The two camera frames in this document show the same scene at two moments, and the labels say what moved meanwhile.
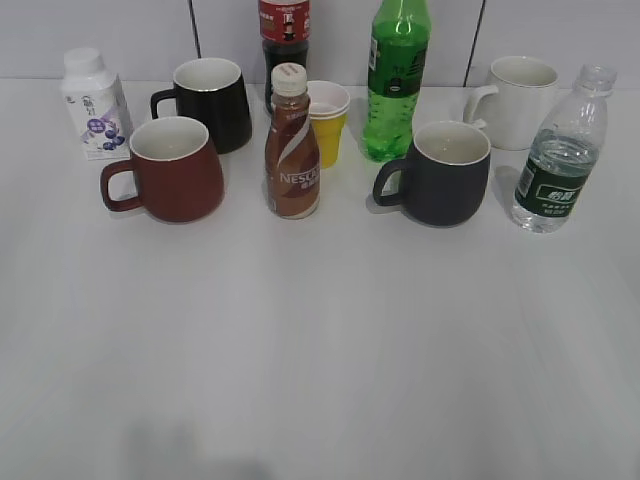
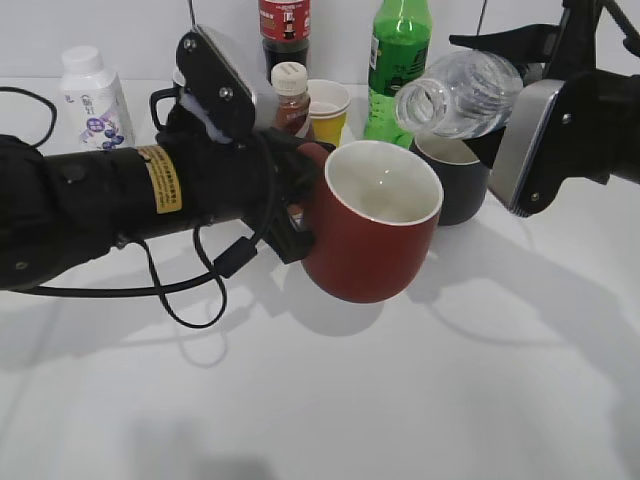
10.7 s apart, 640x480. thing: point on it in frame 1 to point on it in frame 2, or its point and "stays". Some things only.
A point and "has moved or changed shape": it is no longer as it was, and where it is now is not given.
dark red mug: x=177 y=173 has moved or changed shape
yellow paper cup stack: x=329 y=104 stays
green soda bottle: x=397 y=55 stays
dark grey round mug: x=445 y=177 stays
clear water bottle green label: x=563 y=152 to x=466 y=95
